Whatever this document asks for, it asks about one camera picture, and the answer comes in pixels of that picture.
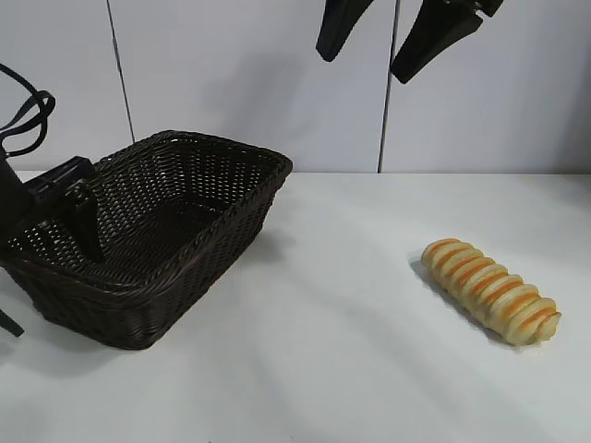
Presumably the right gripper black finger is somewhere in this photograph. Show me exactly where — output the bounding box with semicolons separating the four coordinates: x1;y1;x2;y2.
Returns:
315;0;370;63

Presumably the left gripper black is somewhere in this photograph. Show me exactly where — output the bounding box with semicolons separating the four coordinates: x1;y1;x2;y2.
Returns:
0;151;106;339

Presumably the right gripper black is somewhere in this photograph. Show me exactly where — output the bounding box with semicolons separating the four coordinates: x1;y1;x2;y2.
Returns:
391;0;505;85

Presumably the dark brown wicker basket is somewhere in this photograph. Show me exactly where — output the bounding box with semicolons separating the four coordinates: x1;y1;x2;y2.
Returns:
0;129;295;351

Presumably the long striped bread loaf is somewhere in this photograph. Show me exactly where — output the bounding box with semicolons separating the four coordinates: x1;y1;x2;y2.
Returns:
420;237;563;346

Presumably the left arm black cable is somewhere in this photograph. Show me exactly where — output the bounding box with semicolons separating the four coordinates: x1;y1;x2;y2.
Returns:
0;63;56;157

